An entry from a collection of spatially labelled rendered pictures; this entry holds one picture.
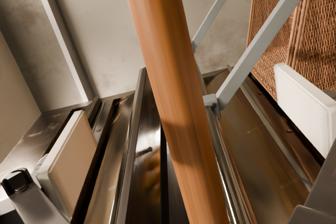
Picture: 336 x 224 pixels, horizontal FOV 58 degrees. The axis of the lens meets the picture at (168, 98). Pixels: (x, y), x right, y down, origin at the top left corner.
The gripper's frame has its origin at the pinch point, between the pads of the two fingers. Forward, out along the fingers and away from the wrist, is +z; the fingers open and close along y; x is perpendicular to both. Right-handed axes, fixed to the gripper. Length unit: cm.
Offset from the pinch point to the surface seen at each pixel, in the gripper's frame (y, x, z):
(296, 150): 30, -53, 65
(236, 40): 69, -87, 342
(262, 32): 15.4, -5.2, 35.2
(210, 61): 34, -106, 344
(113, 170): -33, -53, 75
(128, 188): -20, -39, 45
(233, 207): 2.6, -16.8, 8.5
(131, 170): -20, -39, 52
